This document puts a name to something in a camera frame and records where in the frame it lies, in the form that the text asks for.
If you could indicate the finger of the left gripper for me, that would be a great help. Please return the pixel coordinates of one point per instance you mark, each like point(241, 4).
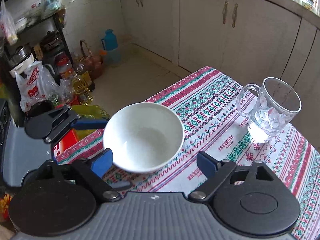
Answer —
point(86, 124)

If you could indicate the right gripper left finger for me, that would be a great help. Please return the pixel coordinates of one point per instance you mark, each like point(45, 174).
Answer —
point(91, 172)

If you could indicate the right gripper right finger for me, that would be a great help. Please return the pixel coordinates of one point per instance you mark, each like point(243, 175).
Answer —
point(216, 173)

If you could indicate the white bowl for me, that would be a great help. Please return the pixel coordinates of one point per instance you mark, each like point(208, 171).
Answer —
point(143, 137)

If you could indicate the white kitchen cabinets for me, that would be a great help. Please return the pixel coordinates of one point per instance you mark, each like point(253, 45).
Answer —
point(246, 39)

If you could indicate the striped patterned tablecloth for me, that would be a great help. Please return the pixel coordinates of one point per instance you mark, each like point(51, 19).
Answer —
point(205, 101)

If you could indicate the cooking oil bottle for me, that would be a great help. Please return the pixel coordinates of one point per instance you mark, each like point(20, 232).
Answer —
point(81, 82)

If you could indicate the red white plastic bag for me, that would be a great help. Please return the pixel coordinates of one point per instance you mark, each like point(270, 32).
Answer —
point(37, 84)

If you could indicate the blue thermos jug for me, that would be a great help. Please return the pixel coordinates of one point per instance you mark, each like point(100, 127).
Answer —
point(109, 41)

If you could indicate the clear glass mug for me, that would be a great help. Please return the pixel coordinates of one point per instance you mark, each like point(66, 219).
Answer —
point(276, 105)

